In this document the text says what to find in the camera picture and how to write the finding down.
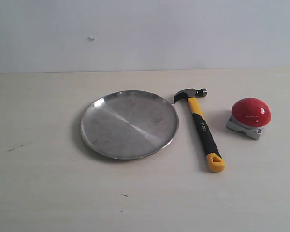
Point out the red dome push button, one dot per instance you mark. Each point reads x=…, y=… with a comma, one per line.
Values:
x=250, y=116

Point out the yellow black claw hammer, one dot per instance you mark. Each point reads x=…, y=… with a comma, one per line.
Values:
x=214, y=160

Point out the round stainless steel plate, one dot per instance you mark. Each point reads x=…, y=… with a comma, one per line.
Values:
x=129, y=124

